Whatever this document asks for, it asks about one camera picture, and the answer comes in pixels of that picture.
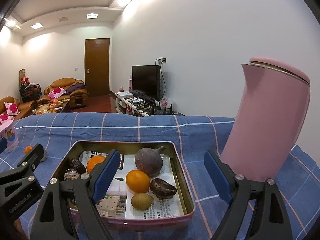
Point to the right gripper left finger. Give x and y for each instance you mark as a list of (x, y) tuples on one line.
[(53, 219)]

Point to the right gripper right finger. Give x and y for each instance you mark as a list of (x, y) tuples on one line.
[(269, 220)]

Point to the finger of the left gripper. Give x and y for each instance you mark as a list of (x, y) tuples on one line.
[(3, 144), (30, 161)]

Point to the dark round pastry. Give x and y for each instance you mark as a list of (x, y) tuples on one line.
[(74, 170), (161, 189)]

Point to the large orange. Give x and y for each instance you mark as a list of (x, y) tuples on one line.
[(93, 161)]

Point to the dark purple round fruit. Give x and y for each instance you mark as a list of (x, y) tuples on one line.
[(149, 161)]

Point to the pink cartoon cup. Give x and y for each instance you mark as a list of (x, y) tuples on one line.
[(8, 132)]

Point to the small orange on cloth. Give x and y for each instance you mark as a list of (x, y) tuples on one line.
[(28, 149)]

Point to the blue plaid tablecloth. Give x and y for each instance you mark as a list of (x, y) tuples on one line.
[(297, 180)]

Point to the black cluttered rack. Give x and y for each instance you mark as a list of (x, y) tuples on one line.
[(30, 92)]

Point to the cluttered coffee table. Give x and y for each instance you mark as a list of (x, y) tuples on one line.
[(53, 107)]

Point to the pink floral cushion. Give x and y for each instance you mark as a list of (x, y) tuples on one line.
[(56, 93)]

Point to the brown leather armchair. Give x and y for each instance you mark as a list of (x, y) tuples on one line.
[(75, 89)]

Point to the printed paper liner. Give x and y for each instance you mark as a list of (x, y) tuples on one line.
[(132, 195)]

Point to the green-brown kiwi in tin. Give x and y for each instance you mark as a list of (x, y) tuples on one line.
[(141, 201)]

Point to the small orange in tin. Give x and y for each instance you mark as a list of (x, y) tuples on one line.
[(138, 181)]

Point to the pink electric kettle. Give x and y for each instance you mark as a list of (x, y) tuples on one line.
[(270, 117)]

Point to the pink metal tin box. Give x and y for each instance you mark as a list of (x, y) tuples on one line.
[(84, 150)]

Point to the white tv stand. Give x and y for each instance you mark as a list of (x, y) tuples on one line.
[(126, 103)]

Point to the brown wooden door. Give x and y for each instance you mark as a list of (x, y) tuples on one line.
[(97, 57)]

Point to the black television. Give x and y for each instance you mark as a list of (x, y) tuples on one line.
[(146, 80)]

